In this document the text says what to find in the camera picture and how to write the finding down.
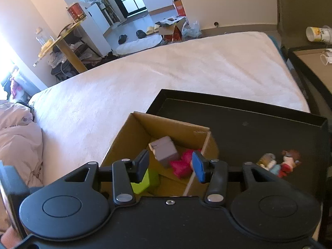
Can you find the red tin can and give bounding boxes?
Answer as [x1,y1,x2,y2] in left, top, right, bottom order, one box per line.
[67,2,86,23]

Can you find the black slipper right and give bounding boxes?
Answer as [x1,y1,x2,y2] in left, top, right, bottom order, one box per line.
[136,30,147,39]

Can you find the white floor mat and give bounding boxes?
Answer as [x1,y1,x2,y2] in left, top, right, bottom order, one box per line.
[115,34,163,56]

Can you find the black shallow tray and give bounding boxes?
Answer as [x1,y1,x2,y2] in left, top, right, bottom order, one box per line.
[147,89,330,200]

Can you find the grey white block toy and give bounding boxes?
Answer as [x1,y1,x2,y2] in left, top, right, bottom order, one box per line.
[149,136,179,167]

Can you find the brown cardboard box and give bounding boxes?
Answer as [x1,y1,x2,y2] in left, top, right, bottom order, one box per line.
[101,112,219,197]

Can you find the small teal orange figurine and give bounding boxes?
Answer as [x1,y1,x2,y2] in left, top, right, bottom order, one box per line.
[257,153,281,175]

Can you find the orange box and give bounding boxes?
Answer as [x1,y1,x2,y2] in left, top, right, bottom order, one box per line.
[173,0,186,17]

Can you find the black slipper left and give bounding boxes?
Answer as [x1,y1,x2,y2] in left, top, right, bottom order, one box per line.
[118,34,128,44]

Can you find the black slipper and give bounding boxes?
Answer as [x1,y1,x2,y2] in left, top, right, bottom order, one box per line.
[118,34,128,44]
[136,30,147,39]

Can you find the brown haired red figurine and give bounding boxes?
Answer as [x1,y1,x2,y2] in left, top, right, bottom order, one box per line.
[278,150,302,178]

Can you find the red round figurine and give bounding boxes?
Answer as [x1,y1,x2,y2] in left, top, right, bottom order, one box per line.
[169,149,195,179]

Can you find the stacked paper cups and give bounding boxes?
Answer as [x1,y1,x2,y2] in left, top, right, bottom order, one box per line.
[306,25,332,44]

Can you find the yellow slipper right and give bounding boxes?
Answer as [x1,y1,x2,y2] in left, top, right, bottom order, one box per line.
[154,24,160,33]

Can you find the yellow slipper left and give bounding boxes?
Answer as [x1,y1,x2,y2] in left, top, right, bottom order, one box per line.
[146,26,155,35]

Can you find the open cardboard box on floor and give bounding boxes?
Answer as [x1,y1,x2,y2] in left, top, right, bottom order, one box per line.
[155,16,186,42]

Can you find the white plastic bag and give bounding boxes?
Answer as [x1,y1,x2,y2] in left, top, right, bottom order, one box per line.
[181,21,202,40]

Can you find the pink duvet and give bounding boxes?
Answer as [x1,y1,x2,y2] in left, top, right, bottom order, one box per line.
[1,100,43,187]

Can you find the white face mask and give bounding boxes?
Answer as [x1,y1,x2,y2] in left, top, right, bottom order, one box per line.
[320,48,332,66]

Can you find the olive green chair back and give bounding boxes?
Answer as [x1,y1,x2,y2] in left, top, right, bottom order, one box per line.
[277,0,331,50]

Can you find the yellow slipper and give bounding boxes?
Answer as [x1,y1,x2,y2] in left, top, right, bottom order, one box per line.
[154,24,160,33]
[146,26,155,35]

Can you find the lime green hexagonal container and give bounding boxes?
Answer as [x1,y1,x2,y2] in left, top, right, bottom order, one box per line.
[131,169,160,194]

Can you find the black side table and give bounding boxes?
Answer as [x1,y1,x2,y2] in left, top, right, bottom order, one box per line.
[281,46,331,120]

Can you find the yellow wooden round table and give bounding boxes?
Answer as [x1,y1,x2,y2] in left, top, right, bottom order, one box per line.
[33,19,87,73]

